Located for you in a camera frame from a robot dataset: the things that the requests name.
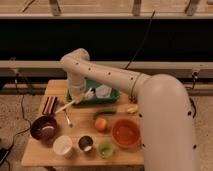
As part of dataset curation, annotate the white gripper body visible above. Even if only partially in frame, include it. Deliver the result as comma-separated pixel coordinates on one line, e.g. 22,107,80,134
69,85,85,104

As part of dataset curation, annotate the white dish brush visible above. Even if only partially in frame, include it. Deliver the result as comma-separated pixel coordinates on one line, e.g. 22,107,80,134
56,89,94,113

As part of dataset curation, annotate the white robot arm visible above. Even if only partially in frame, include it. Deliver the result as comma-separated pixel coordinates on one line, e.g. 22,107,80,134
60,48,200,171

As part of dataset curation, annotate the green plastic tray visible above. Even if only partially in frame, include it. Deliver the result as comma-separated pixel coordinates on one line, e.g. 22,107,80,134
66,79,119,105

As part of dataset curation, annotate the clear plastic bag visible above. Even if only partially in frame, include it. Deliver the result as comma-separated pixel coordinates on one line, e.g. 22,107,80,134
95,85,112,98

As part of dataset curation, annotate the metal spoon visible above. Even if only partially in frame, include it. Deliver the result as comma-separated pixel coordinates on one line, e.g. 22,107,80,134
64,109,73,128

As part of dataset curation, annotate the green cucumber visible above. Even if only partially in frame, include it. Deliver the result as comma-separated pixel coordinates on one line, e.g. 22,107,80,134
93,108,117,119

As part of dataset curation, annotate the orange fruit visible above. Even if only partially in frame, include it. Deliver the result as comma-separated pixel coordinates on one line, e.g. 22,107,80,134
94,118,107,132

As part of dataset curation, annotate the dark maroon bowl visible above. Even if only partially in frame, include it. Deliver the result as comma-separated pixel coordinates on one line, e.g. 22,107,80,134
30,116,58,141

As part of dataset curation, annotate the small dark cup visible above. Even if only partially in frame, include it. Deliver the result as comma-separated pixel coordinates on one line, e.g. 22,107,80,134
78,136,93,152

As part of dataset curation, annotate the dark grape bunch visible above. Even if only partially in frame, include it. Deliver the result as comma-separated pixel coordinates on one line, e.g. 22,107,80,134
128,95,137,104

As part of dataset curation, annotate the white cup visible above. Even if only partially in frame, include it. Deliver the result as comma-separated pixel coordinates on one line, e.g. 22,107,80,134
53,135,73,158

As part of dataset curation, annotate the orange plastic bowl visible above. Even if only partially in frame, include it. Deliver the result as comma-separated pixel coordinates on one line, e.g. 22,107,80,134
111,119,140,148

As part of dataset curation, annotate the green plastic cup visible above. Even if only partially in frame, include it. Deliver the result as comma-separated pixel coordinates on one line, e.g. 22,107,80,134
98,140,115,159

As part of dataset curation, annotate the black hanging cable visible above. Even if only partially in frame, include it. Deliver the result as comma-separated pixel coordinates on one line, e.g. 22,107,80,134
124,10,157,70

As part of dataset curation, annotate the black cable on floor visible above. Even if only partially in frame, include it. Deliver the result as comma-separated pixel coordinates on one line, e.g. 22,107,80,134
0,73,34,167

